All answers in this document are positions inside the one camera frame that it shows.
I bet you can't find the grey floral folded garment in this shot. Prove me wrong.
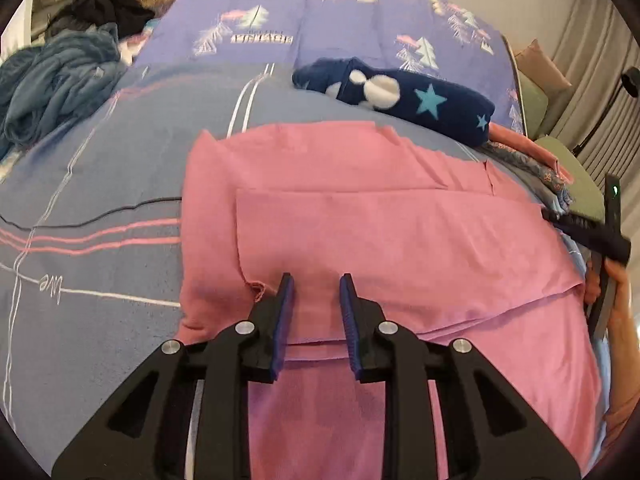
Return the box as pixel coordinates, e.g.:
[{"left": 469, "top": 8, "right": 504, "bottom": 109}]
[{"left": 480, "top": 141, "right": 573, "bottom": 213}]

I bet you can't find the person's right forearm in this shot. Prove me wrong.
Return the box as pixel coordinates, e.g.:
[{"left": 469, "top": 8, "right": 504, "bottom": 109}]
[{"left": 602, "top": 330, "right": 640, "bottom": 421}]

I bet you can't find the person's right hand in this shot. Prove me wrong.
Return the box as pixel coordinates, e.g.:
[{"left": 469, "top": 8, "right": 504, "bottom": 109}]
[{"left": 584, "top": 259, "right": 640, "bottom": 346}]

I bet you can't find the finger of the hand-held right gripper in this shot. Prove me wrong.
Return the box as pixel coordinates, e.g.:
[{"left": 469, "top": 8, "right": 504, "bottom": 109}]
[{"left": 542, "top": 209, "right": 632, "bottom": 264}]

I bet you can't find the navy star print fleece garment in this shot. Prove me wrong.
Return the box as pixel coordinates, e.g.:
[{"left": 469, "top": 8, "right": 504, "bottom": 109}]
[{"left": 292, "top": 57, "right": 496, "bottom": 148}]

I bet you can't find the black camera on stand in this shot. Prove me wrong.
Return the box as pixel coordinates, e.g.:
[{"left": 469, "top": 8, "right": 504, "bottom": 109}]
[{"left": 572, "top": 66, "right": 640, "bottom": 158}]

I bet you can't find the peach cushion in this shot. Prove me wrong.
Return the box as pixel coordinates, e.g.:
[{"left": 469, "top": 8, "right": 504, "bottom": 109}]
[{"left": 515, "top": 39, "right": 572, "bottom": 92}]

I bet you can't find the large green cushion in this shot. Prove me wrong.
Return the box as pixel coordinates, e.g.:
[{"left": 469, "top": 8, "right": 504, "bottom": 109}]
[{"left": 532, "top": 135, "right": 608, "bottom": 223}]

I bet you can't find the small green cushion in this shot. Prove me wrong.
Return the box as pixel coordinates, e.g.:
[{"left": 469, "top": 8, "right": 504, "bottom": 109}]
[{"left": 517, "top": 70, "right": 550, "bottom": 136}]

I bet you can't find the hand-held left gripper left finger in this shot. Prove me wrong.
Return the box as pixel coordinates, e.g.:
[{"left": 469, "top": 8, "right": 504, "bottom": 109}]
[{"left": 51, "top": 273, "right": 294, "bottom": 480}]

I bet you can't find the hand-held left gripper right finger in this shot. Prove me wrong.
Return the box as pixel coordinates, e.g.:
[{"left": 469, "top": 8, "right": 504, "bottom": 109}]
[{"left": 339, "top": 273, "right": 582, "bottom": 480}]

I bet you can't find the teal fleece blanket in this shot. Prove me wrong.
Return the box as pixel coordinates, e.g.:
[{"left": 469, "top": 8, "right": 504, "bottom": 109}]
[{"left": 0, "top": 22, "right": 126, "bottom": 161}]

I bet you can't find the beige curtain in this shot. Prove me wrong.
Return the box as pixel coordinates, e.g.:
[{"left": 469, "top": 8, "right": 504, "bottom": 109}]
[{"left": 542, "top": 0, "right": 640, "bottom": 221}]

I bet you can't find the pink long-sleeve shirt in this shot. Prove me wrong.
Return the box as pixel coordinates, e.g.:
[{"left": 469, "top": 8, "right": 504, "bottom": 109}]
[{"left": 176, "top": 121, "right": 603, "bottom": 480}]

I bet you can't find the black clothing pile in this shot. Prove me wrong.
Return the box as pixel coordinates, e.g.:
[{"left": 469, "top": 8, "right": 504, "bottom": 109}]
[{"left": 47, "top": 0, "right": 156, "bottom": 41}]

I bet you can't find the purple tree print quilt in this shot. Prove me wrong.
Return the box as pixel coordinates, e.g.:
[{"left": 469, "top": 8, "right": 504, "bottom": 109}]
[{"left": 132, "top": 0, "right": 526, "bottom": 136}]

